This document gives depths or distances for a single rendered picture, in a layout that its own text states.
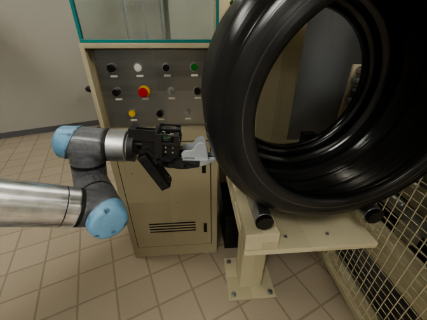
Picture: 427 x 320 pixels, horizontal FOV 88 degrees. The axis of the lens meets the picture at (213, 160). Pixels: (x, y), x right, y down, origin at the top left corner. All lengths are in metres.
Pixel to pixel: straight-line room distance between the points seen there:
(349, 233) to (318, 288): 0.89
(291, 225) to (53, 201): 0.59
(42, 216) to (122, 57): 0.78
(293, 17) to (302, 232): 0.54
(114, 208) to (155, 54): 0.75
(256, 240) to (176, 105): 0.73
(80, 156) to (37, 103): 3.64
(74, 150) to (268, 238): 0.49
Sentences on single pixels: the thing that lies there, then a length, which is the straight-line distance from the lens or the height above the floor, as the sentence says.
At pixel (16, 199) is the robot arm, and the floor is 1.08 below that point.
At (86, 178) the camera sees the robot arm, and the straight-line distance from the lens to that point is 0.57.
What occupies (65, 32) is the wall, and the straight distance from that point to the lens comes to 4.01.
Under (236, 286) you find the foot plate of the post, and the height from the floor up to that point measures 0.01.
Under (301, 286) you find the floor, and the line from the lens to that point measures 1.59.
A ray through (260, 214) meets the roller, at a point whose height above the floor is 0.92.
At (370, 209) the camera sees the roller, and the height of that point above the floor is 0.92.
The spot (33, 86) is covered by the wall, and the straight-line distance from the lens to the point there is 4.13.
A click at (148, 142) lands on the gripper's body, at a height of 1.08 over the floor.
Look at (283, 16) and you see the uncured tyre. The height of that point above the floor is 1.32.
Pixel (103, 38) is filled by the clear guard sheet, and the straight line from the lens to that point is 1.09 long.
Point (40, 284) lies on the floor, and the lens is 1.83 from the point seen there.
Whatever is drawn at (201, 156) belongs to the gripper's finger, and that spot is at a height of 1.05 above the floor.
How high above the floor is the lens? 1.29
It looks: 29 degrees down
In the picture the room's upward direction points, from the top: straight up
